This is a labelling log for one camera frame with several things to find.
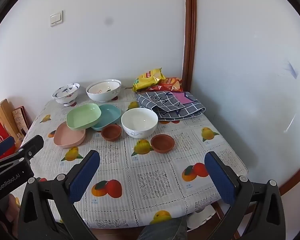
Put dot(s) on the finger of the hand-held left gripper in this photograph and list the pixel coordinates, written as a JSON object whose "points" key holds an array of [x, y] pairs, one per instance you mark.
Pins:
{"points": [[3, 146], [32, 145]]}

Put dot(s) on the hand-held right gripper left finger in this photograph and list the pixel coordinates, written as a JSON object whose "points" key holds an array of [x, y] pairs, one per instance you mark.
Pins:
{"points": [[83, 177]]}

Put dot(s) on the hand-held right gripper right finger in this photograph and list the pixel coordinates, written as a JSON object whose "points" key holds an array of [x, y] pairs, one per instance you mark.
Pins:
{"points": [[220, 180]]}

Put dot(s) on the small brown clay bowl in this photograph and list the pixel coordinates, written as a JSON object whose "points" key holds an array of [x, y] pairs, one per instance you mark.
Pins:
{"points": [[111, 131], [162, 143]]}

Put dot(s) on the teal square plate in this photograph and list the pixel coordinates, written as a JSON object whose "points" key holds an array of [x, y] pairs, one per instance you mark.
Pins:
{"points": [[110, 113]]}

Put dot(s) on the white bowl with blue pattern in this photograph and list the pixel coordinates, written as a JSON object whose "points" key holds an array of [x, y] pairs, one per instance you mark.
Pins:
{"points": [[139, 122]]}

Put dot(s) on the person's left hand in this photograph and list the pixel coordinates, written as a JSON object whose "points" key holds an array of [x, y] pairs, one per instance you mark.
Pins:
{"points": [[14, 205]]}

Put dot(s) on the brown patterned box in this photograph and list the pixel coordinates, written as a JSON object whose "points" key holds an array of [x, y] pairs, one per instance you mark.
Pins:
{"points": [[20, 120]]}

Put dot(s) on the pink square plate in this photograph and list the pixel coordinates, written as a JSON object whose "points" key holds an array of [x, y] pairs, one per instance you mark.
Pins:
{"points": [[68, 137]]}

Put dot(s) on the white plastic object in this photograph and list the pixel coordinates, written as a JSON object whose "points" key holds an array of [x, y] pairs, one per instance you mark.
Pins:
{"points": [[202, 217]]}

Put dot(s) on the green square plate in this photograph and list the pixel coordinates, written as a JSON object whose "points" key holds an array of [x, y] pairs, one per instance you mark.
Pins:
{"points": [[83, 116]]}

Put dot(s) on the blue and white footed bowl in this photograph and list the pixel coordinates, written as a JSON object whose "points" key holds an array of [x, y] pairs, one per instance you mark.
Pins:
{"points": [[65, 95]]}

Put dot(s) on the fruit print tablecloth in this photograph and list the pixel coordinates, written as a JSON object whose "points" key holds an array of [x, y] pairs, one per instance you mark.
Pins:
{"points": [[150, 175]]}

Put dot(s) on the wooden baseboard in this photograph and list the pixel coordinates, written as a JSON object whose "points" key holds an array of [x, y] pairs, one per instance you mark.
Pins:
{"points": [[296, 177]]}

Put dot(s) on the dark patterned clothing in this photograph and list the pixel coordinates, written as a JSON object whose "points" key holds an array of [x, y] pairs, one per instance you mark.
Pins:
{"points": [[162, 231]]}

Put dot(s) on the large white bowl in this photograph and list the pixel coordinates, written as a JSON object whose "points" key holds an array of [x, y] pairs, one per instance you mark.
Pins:
{"points": [[102, 97]]}

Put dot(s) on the white bowl with orange print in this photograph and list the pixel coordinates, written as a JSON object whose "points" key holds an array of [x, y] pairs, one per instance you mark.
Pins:
{"points": [[100, 88]]}

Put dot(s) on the grey checked cloth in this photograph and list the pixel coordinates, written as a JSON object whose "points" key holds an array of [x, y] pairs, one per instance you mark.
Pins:
{"points": [[170, 105]]}

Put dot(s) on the red chip bag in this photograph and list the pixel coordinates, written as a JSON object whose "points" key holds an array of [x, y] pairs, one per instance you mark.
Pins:
{"points": [[170, 83]]}

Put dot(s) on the yellow chip bag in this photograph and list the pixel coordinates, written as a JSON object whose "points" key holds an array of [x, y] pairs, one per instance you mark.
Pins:
{"points": [[147, 78]]}

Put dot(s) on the red box with wooden frame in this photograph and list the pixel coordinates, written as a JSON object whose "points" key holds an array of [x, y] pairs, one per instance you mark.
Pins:
{"points": [[0, 127]]}

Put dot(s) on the white light switch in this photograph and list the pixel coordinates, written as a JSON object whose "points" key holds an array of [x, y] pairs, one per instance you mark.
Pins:
{"points": [[56, 18]]}

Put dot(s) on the brown wooden door frame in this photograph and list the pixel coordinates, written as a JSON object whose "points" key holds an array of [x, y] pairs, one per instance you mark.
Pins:
{"points": [[190, 30]]}

